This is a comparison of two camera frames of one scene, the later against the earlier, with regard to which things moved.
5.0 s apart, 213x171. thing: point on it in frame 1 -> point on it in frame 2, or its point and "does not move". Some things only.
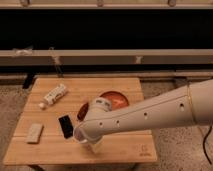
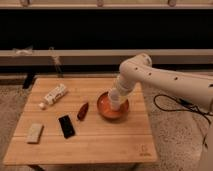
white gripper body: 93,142 -> 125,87
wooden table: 44,131 does not move
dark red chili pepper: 82,111 does not move
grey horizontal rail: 139,57 does not move
